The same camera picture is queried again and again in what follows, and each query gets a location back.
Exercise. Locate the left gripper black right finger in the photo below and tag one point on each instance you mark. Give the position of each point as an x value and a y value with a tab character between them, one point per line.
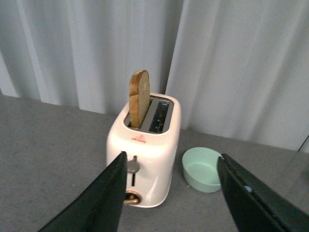
253	205

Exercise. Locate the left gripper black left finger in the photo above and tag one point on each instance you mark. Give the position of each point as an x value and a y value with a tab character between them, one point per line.
99	206

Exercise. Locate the mint green bowl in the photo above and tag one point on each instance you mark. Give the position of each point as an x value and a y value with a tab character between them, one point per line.
200	169

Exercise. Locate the white two-slot toaster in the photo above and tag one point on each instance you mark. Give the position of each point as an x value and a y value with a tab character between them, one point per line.
150	150

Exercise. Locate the toasted bread slice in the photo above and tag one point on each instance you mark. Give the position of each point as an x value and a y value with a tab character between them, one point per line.
139	97

